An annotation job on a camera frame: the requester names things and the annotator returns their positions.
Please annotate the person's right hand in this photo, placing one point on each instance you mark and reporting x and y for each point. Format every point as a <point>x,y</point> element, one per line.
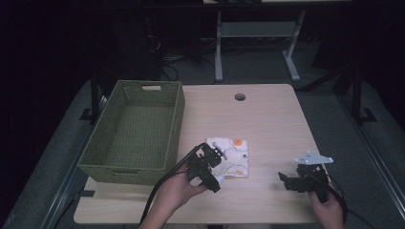
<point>328,211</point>

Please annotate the white cloth with orange print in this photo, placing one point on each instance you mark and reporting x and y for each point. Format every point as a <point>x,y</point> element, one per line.
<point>237,157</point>

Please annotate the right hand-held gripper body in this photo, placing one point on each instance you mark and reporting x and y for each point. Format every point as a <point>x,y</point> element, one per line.
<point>313,178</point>

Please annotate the person's left hand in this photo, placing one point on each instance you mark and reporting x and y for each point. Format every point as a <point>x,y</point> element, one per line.
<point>178,194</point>

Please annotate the white metal stand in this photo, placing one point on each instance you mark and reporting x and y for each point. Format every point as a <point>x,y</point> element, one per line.
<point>254,30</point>

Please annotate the black metal post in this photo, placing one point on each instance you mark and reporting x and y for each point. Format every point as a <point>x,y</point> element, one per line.
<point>357,95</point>
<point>94,95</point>

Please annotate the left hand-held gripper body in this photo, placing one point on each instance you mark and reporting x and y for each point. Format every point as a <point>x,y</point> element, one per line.
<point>200,163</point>

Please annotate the green woven basket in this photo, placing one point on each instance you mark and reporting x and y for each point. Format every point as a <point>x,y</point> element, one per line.
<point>140,133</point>

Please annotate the black tape strip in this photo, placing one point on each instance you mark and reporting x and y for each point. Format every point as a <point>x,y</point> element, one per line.
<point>86,193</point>

